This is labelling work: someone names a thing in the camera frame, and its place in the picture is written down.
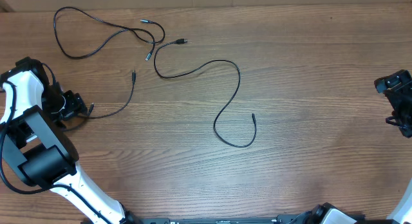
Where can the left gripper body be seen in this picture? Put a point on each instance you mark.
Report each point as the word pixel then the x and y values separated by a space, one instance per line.
pixel 72 105

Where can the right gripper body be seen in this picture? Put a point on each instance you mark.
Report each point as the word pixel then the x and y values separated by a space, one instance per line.
pixel 400 98

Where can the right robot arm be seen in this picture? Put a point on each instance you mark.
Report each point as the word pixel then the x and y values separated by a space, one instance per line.
pixel 402 212

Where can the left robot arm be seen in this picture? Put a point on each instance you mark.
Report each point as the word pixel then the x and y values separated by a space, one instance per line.
pixel 35 147

